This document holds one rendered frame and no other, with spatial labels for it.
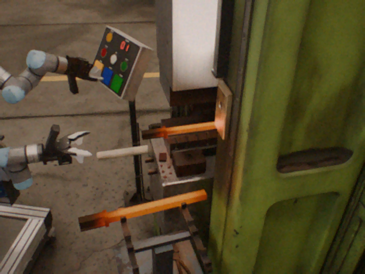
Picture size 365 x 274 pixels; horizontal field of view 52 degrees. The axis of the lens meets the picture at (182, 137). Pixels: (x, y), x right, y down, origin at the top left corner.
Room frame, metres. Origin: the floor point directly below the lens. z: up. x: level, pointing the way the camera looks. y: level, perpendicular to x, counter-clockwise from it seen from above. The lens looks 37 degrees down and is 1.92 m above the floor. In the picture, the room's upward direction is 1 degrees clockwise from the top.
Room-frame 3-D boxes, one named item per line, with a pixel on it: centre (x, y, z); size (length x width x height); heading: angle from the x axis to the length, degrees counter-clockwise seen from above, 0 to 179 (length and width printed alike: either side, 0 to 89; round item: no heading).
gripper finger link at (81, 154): (1.11, 0.40, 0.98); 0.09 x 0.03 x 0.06; 68
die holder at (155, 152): (1.28, -0.15, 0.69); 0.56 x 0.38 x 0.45; 104
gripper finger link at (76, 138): (1.23, 0.43, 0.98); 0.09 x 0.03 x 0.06; 140
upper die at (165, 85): (1.33, -0.13, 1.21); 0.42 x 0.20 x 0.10; 104
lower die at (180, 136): (1.33, -0.13, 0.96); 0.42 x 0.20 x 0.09; 104
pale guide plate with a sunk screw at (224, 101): (1.01, -0.13, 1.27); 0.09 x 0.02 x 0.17; 14
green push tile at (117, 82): (1.64, 0.33, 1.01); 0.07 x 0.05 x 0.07; 39
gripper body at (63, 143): (1.15, 0.50, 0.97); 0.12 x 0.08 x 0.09; 104
